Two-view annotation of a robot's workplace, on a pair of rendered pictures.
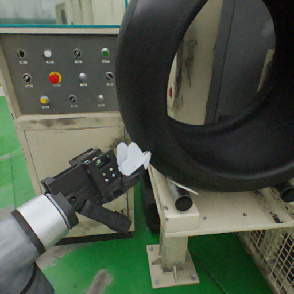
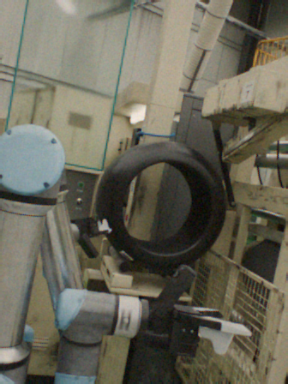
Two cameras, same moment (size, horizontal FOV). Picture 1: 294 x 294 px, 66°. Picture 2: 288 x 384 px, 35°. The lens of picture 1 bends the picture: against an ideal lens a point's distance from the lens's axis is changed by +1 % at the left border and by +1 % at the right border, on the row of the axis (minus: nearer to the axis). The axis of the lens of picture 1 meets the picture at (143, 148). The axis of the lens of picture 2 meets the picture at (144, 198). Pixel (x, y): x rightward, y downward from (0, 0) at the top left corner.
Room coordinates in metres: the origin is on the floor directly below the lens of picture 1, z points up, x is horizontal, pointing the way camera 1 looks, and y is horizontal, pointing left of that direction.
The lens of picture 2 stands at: (-1.49, 0.08, 1.32)
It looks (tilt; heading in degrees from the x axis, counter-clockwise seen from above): 4 degrees down; 354
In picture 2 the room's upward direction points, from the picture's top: 11 degrees clockwise
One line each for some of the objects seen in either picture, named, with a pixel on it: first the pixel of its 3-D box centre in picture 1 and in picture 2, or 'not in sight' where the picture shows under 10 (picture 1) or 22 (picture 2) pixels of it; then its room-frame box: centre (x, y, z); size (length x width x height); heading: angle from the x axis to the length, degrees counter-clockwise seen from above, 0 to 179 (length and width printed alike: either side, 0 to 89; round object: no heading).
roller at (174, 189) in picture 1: (169, 166); (118, 257); (0.58, -0.08, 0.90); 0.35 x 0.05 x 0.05; 7
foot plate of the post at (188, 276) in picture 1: (170, 261); not in sight; (0.85, -0.17, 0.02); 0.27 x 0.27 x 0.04; 7
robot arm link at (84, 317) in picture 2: not in sight; (86, 313); (-0.65, 0.05, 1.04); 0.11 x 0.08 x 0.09; 93
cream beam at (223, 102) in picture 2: not in sight; (250, 102); (0.51, -0.53, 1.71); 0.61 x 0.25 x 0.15; 7
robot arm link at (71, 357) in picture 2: not in sight; (77, 359); (-0.64, 0.05, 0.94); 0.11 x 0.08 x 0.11; 3
